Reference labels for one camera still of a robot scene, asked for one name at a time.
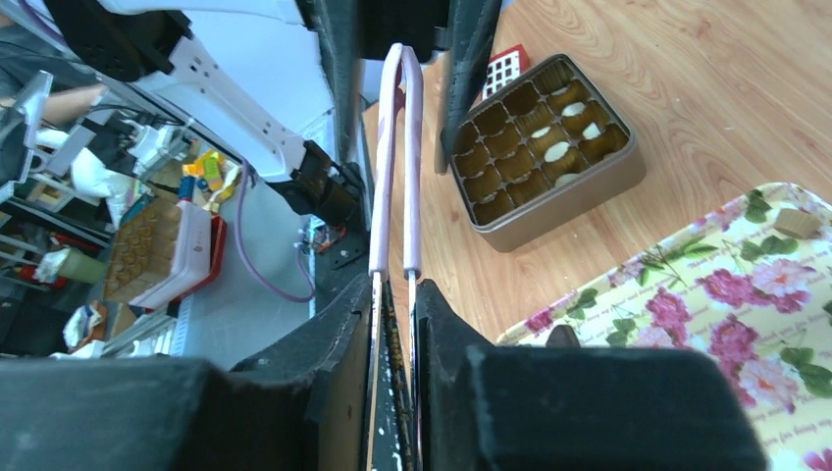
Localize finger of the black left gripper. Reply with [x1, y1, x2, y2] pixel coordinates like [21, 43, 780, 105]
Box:
[435, 0, 502, 175]
[309, 0, 362, 164]

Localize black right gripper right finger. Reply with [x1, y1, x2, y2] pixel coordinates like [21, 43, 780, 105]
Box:
[414, 280, 767, 470]

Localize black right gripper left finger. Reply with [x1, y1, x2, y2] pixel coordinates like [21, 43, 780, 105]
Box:
[1, 276, 371, 470]

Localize pink silicone tongs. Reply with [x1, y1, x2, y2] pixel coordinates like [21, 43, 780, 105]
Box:
[363, 42, 425, 471]

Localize white cube chocolate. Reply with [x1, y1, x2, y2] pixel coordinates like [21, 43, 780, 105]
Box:
[582, 123, 601, 140]

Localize floral patterned tray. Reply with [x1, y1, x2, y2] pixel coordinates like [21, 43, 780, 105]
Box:
[499, 183, 831, 470]

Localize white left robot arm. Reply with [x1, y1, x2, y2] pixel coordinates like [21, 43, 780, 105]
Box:
[46, 1, 501, 227]

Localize white heart chocolate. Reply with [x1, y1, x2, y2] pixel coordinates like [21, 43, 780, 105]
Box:
[530, 127, 551, 139]

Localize gold chocolate tin box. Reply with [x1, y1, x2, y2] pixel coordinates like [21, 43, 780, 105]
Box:
[449, 54, 647, 252]

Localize white oval smooth chocolate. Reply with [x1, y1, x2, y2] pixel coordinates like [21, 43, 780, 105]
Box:
[544, 141, 571, 163]

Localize red white grid object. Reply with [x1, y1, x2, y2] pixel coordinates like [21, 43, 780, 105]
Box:
[481, 44, 530, 100]

